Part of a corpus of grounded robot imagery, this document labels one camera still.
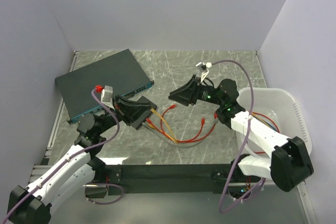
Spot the aluminium frame rail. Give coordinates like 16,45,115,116
28,165,307,188

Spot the white plastic bin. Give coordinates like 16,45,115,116
237,88,312,157

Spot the yellow cable in bin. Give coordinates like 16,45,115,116
251,113,279,132

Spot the purple cable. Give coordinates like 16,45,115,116
1,89,126,224
209,60,266,214

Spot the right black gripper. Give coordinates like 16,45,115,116
169,74,225,106

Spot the red ethernet cable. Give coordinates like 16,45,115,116
145,104,217,143

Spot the small black box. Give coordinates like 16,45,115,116
129,96,157,130

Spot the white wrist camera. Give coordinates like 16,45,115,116
94,85,114,109
196,62,212,83

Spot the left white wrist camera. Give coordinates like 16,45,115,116
94,85,114,109

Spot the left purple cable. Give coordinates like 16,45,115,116
1,89,126,224

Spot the large black network switch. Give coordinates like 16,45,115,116
55,49,154,124

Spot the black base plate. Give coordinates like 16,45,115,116
89,162,231,194

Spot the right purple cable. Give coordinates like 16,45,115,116
209,60,266,214

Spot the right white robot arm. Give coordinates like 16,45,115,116
169,75,314,192

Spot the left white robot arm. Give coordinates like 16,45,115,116
5,96,156,223

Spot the yellow ethernet cable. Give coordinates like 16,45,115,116
151,108,179,145

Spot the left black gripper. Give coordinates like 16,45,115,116
96,94,152,135

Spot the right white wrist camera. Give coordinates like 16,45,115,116
196,62,212,83

